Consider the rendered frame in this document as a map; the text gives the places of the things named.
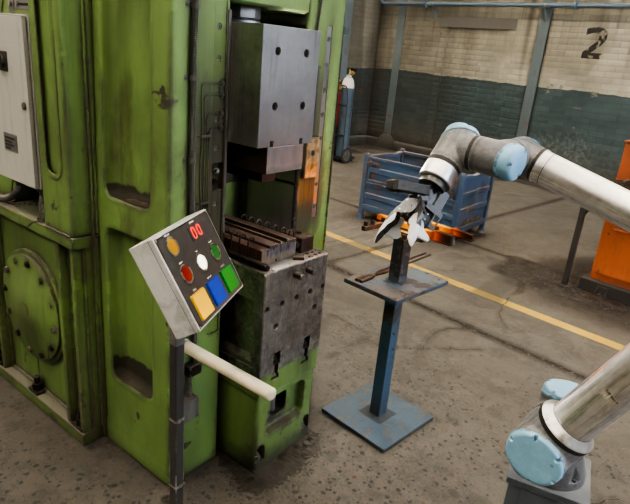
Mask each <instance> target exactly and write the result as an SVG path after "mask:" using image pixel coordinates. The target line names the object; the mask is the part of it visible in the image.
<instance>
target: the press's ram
mask: <svg viewBox="0 0 630 504"><path fill-rule="evenodd" d="M320 38H321V31H317V30H310V29H302V28H295V27H287V26H280V25H273V24H265V23H250V22H233V21H231V49H230V80H229V111H228V141H227V142H231V143H236V144H240V145H244V146H248V147H253V148H257V149H259V148H268V147H277V146H286V145H295V144H299V143H300V144H305V143H312V134H313V122H314V110H315V98H316V86H317V74H318V62H319V50H320Z"/></svg>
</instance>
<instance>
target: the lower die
mask: <svg viewBox="0 0 630 504"><path fill-rule="evenodd" d="M225 218H228V219H231V220H234V221H237V222H240V223H243V224H246V225H248V226H251V227H254V228H257V229H260V230H263V231H266V232H269V233H272V234H275V235H277V236H280V237H283V238H286V239H287V242H286V243H283V244H281V240H278V239H275V238H272V237H270V236H267V235H264V234H261V233H258V232H255V231H252V230H250V229H247V228H244V227H241V226H238V225H235V224H232V223H229V222H227V221H225V228H229V229H230V234H229V231H228V230H225V232H224V247H225V248H227V249H230V239H231V233H232V232H233V231H237V232H238V238H237V234H236V233H233V235H232V250H233V251H235V252H237V253H238V248H239V237H240V235H241V234H245V235H246V237H247V239H246V240H245V236H242V237H241V240H240V252H241V254H242V255H244V256H246V254H247V241H248V239H249V238H250V237H254V238H255V243H254V244H253V239H250V241H249V253H248V254H249V257H250V258H253V259H255V260H258V261H260V262H263V263H266V264H268V265H270V264H273V263H276V262H278V261H281V260H284V259H287V258H290V257H292V255H295V250H296V238H295V237H293V236H290V235H287V234H284V233H280V232H278V231H275V230H271V229H269V228H266V227H263V226H260V225H257V224H254V223H251V222H248V221H245V220H242V219H239V218H236V217H234V216H231V215H228V214H225ZM275 259H277V261H275Z"/></svg>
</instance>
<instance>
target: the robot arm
mask: <svg viewBox="0 0 630 504"><path fill-rule="evenodd" d="M462 169H466V170H470V171H473V172H477V173H480V174H484V175H487V176H491V177H495V178H498V179H499V180H502V181H514V180H516V179H517V178H518V177H519V176H521V177H523V178H525V179H527V180H529V181H532V182H535V183H537V184H539V185H541V186H543V187H544V188H546V189H548V190H550V191H552V192H554V193H556V194H558V195H560V196H562V197H564V198H565V199H567V200H569V201H571V202H573V203H575V204H577V205H579V206H581V207H583V208H584V209H586V210H588V211H590V212H592V213H594V214H596V215H598V216H600V217H602V218H603V219H605V220H607V221H609V222H611V223H613V224H615V225H617V226H619V227H621V228H623V229H624V230H626V231H628V232H630V190H628V189H626V188H624V187H622V186H620V185H617V184H615V183H613V182H611V181H609V180H607V179H605V178H603V177H601V176H599V175H597V174H595V173H593V172H591V171H589V170H587V169H585V168H583V167H581V166H579V165H577V164H575V163H572V162H570V161H568V160H566V159H564V158H562V157H560V156H558V155H556V154H554V153H552V152H551V151H550V150H548V149H546V148H544V147H542V146H540V144H539V143H538V142H537V141H536V140H534V139H532V138H530V137H525V136H521V137H516V138H513V139H505V140H496V139H492V138H488V137H484V136H480V134H479V132H478V131H477V130H476V129H475V128H474V127H472V126H469V125H467V124H465V123H460V122H458V123H452V124H450V125H449V126H448V127H447V128H446V130H445V131H444V132H443V133H442V134H441V136H440V139H439V141H438V142H437V144H436V146H435V147H434V149H433V151H432V152H431V154H430V156H429V157H428V159H427V161H426V162H425V164H424V166H423V167H422V169H421V170H420V172H419V176H420V179H419V183H414V182H408V181H403V179H399V178H391V179H389V180H386V188H385V189H386V190H390V192H394V193H401V192H402V193H407V194H410V195H409V197H407V198H406V199H405V200H404V201H403V202H402V203H401V204H400V205H399V206H397V207H396V208H395V209H394V210H393V211H392V212H391V213H390V215H389V216H388V217H387V218H386V220H385V221H384V223H383V224H382V226H381V228H380V229H379V231H378V233H377V235H376V238H375V240H374V242H375V243H377V242H378V241H379V240H380V239H381V238H382V237H383V236H384V235H386V236H389V237H391V238H394V239H398V238H400V237H401V231H400V227H401V226H402V225H403V224H404V223H405V220H406V221H407V224H408V225H409V226H410V227H409V229H408V232H409V233H408V236H407V240H408V244H409V246H410V247H411V246H412V245H413V244H414V242H415V240H416V238H419V239H422V240H424V241H426V242H428V241H429V236H428V235H427V233H426V232H425V230H424V229H426V228H427V227H428V228H429V229H431V230H432V231H434V230H435V228H436V226H437V225H438V223H439V221H440V219H441V218H442V216H443V214H442V213H441V210H442V208H443V207H444V205H445V203H446V201H447V200H448V198H449V196H450V195H448V194H447V193H446V192H447V191H450V189H451V188H452V186H453V184H454V182H455V181H456V179H457V177H458V176H459V174H460V172H461V171H462ZM435 216H437V217H438V218H439V219H438V221H437V223H436V224H435V226H433V223H432V221H433V219H434V217H435ZM403 218H404V219H405V220H404V219H403ZM629 411H630V343H628V344H627V345H626V346H625V347H624V348H622V349H621V350H620V351H619V352H618V353H616V354H615V355H614V356H613V357H612V358H610V359H609V360H608V361H607V362H606V363H604V364H603V365H602V366H601V367H600V368H598V369H597V370H596V371H595V372H594V373H592V374H591V375H590V376H589V377H588V378H586V379H585V380H584V381H583V382H582V383H580V384H577V383H574V382H571V381H567V380H563V379H550V380H547V381H546V382H545V383H544V385H543V387H542V388H541V394H540V398H539V401H538V403H537V404H536V406H535V407H534V408H533V409H532V410H531V411H530V412H529V414H528V415H527V416H526V417H525V418H524V419H523V421H522V422H521V423H520V424H519V425H518V426H517V427H516V429H515V430H514V431H512V432H511V434H510V435H509V438H508V440H507V442H506V455H507V457H508V459H509V462H510V464H511V466H512V467H513V468H514V470H515V471H516V472H517V473H518V474H519V475H520V476H522V477H523V478H524V479H526V480H529V481H530V482H531V483H534V484H537V485H542V486H544V487H546V488H549V489H553V490H557V491H564V492H568V491H575V490H578V489H580V488H581V487H582V486H583V485H584V483H585V479H586V474H587V472H586V465H585V459H584V456H585V455H586V454H588V453H589V452H590V451H591V450H592V449H593V447H594V439H593V438H594V437H595V436H597V435H598V434H599V433H601V432H602V431H603V430H605V429H606V428H607V427H609V426H610V425H611V424H613V423H614V422H615V421H617V420H618V419H620V418H621V417H622V416H624V415H625V414H626V413H628V412H629Z"/></svg>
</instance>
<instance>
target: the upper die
mask: <svg viewBox="0 0 630 504"><path fill-rule="evenodd" d="M303 146H304V144H300V143H299V144H295V145H286V146H277V147H268V148H259V149H257V148H253V147H248V146H244V145H240V144H236V143H231V142H227V164H229V165H232V166H236V167H240V168H244V169H247V170H251V171H255V172H259V173H262V174H272V173H278V172H284V171H290V170H297V169H302V159H303Z"/></svg>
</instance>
